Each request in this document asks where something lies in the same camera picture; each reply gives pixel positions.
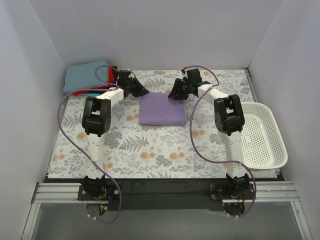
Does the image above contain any white plastic basket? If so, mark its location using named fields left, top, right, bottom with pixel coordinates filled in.
left=241, top=102, right=288, bottom=170

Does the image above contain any folded teal t shirt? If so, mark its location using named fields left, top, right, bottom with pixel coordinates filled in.
left=84, top=92, right=102, bottom=98

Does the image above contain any folded grey-blue t shirt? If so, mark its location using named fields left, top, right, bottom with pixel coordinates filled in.
left=63, top=60, right=108, bottom=94

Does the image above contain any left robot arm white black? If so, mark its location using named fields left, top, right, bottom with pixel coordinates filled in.
left=82, top=70, right=149, bottom=200

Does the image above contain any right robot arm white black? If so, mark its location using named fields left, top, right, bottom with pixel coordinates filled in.
left=169, top=66, right=250, bottom=199

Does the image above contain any aluminium frame rail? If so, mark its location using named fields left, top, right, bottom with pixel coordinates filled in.
left=22, top=179, right=313, bottom=240

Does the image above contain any purple t shirt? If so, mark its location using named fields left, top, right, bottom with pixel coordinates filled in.
left=139, top=92, right=187, bottom=127

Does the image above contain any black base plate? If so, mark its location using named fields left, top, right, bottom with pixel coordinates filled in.
left=77, top=178, right=255, bottom=211

